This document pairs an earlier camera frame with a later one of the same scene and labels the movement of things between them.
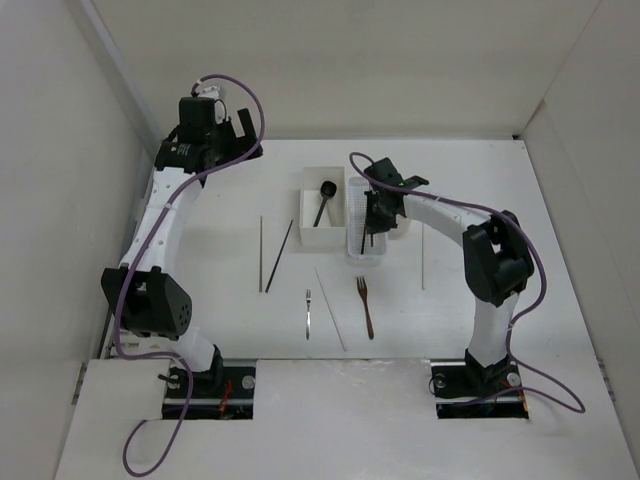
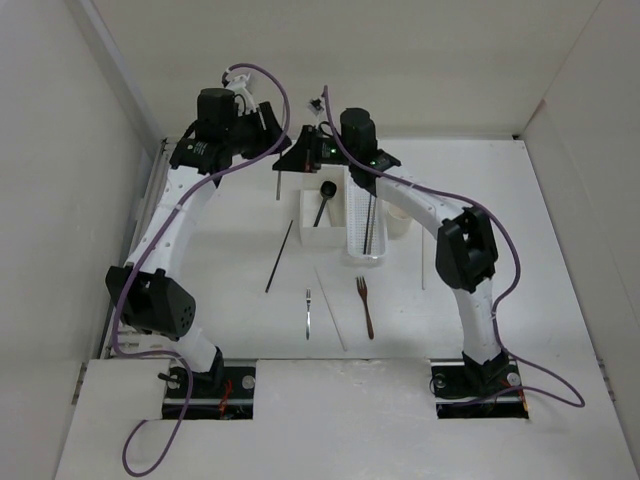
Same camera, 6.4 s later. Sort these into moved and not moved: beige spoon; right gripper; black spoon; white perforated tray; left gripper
Moved: right gripper; left gripper
Not moved: white perforated tray; beige spoon; black spoon
